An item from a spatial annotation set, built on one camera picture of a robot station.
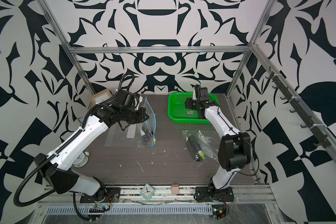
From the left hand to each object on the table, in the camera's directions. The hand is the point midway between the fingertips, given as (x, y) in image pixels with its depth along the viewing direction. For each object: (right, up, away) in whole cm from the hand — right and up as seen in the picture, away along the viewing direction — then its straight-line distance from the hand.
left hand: (148, 114), depth 73 cm
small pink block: (+14, -39, +2) cm, 42 cm away
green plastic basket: (+18, 0, +35) cm, 39 cm away
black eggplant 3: (+24, -20, +12) cm, 34 cm away
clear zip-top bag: (-15, -16, +23) cm, 32 cm away
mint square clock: (-1, -41, +1) cm, 41 cm away
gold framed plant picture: (-37, +11, +26) cm, 47 cm away
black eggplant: (-3, -15, +13) cm, 21 cm away
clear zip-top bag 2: (0, -5, +5) cm, 8 cm away
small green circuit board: (-24, -45, -5) cm, 51 cm away
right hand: (+23, +9, +17) cm, 30 cm away
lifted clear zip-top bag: (+32, -20, +14) cm, 40 cm away
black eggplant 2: (+28, -20, +12) cm, 36 cm away
